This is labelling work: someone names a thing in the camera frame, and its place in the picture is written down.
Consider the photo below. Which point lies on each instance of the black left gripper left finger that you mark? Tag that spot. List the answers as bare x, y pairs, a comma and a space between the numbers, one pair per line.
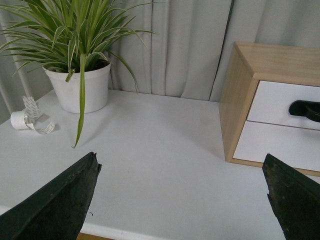
57, 210

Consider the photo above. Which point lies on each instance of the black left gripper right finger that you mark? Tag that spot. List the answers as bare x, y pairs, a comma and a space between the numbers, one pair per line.
294, 199

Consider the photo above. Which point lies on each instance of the black drawer handle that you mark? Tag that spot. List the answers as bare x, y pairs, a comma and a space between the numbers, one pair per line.
307, 109

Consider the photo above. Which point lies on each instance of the wooden drawer cabinet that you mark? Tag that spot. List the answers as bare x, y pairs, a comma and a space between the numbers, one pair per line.
251, 63

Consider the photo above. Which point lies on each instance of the white adhesive tape strip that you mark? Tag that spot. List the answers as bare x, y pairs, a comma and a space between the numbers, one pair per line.
26, 119

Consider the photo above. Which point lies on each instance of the green spider plant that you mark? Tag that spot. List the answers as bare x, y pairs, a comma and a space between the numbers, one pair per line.
70, 37

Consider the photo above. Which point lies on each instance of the grey curtain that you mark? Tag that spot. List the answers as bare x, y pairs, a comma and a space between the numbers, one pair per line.
187, 51

